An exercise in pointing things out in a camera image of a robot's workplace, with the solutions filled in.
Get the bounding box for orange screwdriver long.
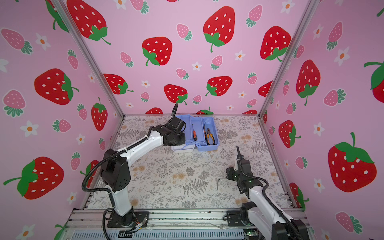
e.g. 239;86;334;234
192;125;198;141

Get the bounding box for white lid blue tool box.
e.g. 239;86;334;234
171;115;220;153

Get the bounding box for orange handled pliers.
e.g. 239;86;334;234
204;125;216;146

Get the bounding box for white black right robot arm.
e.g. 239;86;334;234
223;147;310;240

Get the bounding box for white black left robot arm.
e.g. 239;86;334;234
82;104;187;240

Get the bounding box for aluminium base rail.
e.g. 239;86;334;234
64;208;311;240

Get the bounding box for aluminium corner frame post left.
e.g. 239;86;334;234
52;0;125;119

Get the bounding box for aluminium corner frame post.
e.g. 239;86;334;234
52;0;125;119
259;0;320;119

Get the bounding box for aluminium corner frame post right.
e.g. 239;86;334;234
259;0;320;119

